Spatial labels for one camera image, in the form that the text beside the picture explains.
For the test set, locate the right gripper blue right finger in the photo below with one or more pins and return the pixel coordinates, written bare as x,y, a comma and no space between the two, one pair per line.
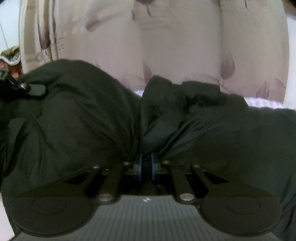
153,166

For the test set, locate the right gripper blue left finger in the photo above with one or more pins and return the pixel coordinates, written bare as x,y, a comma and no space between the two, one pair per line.
140,167

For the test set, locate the large black jacket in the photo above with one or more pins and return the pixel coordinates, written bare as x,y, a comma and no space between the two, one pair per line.
69,161

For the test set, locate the floral lace covered bundle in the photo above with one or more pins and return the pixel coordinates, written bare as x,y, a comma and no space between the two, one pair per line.
11,60

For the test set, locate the pink white checkered bedsheet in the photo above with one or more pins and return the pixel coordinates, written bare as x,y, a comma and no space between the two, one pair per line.
163,103

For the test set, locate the beige leaf print curtain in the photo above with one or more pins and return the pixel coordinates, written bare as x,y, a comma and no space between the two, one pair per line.
242,46

